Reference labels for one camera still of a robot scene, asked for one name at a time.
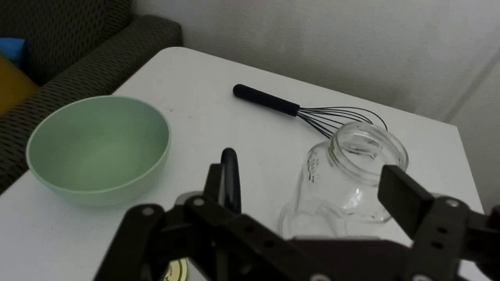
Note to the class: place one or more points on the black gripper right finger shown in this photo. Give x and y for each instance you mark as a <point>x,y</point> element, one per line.
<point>442,234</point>

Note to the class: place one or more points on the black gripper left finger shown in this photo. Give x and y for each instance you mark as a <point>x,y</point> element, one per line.
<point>208,243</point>

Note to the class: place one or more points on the mint green bowl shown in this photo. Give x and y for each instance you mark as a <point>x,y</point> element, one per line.
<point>98,145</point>

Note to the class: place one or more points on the gold jar lid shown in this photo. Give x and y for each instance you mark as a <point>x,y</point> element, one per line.
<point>176,271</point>

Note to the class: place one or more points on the clear glass jar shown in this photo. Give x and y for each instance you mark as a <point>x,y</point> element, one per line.
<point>333,176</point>

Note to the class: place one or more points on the dark grey sofa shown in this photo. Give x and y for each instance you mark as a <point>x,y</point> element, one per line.
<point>103,51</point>

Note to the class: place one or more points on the yellow cushion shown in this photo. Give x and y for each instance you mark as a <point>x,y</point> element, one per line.
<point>12,85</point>

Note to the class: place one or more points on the blue cushion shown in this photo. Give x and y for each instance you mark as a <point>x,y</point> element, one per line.
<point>9,46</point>

